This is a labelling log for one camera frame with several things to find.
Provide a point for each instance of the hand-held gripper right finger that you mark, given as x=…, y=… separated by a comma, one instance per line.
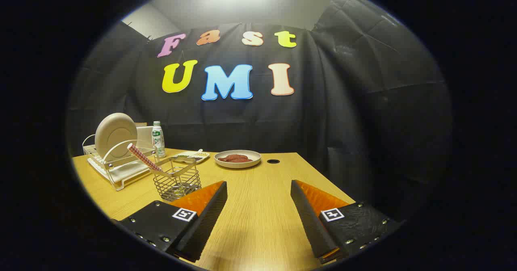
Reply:
x=311, y=226

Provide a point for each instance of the white divided condiment dish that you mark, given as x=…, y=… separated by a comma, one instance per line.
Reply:
x=190, y=156

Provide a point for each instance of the red meat patty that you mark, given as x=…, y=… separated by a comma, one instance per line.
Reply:
x=226, y=158
x=242, y=158

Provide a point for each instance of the white drip tray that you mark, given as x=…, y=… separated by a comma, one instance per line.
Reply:
x=125, y=173

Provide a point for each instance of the plastic bottle with green label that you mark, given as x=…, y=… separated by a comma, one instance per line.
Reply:
x=158, y=141

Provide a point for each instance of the large beige plate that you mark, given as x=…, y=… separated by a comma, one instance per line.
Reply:
x=115, y=135

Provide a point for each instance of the small beige plate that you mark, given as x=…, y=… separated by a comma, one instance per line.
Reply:
x=252, y=160

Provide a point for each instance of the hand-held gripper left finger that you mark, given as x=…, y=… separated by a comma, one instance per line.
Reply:
x=206, y=226

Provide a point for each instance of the black backdrop cloth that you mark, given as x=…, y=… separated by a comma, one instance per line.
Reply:
x=323, y=121

